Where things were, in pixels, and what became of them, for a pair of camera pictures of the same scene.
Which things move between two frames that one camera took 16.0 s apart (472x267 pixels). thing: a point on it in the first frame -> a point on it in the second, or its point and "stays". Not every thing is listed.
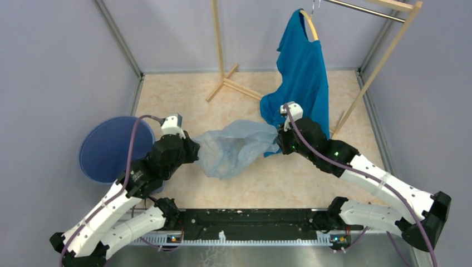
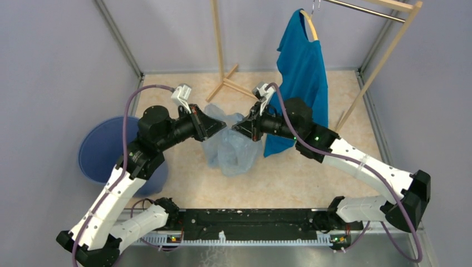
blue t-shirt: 301,67 stays
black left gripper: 193,147 -> 205,126
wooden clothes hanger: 309,16 stays
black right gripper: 281,138 -> 252,127
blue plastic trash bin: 105,151 stays
